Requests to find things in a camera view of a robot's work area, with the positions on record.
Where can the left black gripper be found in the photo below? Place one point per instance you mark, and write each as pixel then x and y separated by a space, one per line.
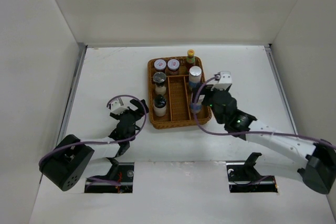
pixel 117 116

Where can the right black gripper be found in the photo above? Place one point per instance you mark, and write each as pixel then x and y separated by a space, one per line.
pixel 206 89

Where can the silver-cap blue-label tall jar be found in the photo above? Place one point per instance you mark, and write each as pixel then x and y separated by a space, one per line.
pixel 194 78

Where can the black-top white powder shaker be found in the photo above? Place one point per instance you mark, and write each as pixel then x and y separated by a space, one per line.
pixel 159 104

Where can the silver-cap blue-label grain jar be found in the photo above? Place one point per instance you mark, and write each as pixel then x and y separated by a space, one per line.
pixel 195 107

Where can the red chili sauce bottle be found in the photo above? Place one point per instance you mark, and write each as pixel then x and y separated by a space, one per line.
pixel 190 59

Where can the black-cap white powder grinder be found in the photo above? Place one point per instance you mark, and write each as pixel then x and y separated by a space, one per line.
pixel 159 79

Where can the white-lid brown sauce jar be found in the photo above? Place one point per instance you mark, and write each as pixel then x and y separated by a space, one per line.
pixel 173 66

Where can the white-lid dark sauce jar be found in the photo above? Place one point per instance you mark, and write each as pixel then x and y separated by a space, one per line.
pixel 160 65

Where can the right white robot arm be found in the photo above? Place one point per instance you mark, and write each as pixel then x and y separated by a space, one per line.
pixel 308 160

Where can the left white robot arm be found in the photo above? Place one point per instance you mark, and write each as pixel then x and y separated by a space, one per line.
pixel 69 160

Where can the brown wicker divided basket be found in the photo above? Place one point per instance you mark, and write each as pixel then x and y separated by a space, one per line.
pixel 178 97

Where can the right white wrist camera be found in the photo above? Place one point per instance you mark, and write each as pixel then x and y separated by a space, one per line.
pixel 223 81

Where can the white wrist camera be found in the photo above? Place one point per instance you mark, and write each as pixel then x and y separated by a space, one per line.
pixel 223 81
pixel 116 106

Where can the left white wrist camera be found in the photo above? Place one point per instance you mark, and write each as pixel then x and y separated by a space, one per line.
pixel 116 106

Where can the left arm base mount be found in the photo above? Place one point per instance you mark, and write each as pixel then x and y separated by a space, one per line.
pixel 118 180

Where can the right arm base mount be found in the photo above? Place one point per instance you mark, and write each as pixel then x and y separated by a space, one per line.
pixel 244 178

